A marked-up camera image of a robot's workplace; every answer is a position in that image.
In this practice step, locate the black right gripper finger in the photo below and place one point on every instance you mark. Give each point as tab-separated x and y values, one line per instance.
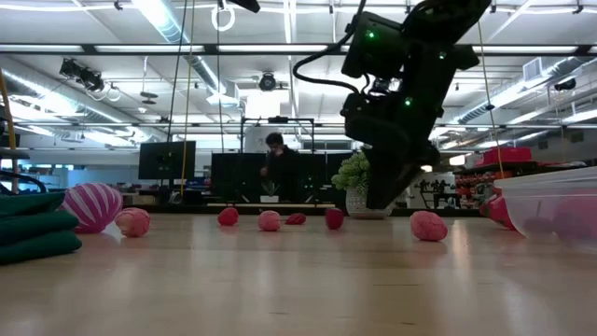
387	182

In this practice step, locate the pink knit ball fruit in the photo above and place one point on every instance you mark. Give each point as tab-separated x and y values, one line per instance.
429	226
269	221
578	217
133	222

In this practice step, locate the small red round fruit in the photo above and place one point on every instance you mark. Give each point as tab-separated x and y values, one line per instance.
228	217

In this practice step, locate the clear plastic tupperware container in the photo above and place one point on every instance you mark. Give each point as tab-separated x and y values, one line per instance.
559	186

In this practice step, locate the pink white striped gourd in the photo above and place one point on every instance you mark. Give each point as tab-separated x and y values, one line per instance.
93	205

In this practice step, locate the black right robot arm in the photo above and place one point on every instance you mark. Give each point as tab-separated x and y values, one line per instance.
448	18

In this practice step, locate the green plant in white pot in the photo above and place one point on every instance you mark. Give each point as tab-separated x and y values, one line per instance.
350	175

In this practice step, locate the black computer monitor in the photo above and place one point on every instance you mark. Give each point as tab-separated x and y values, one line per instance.
235	177
167	160
322	177

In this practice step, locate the person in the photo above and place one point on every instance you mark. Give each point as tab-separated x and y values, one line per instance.
282	163

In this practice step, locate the rack with grey and red bins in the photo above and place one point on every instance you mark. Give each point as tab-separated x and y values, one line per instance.
503	156

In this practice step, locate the small plant in white pot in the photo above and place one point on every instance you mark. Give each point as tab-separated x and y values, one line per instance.
270	192

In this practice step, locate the round black ceiling device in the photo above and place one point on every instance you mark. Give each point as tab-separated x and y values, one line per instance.
267	82

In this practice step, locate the black ceiling spotlight cluster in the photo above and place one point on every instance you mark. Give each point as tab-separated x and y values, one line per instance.
81	74

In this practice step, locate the folded green cloth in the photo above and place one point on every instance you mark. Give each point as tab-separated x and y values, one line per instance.
32	228

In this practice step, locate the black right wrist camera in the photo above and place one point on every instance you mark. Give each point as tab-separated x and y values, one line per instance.
373	46

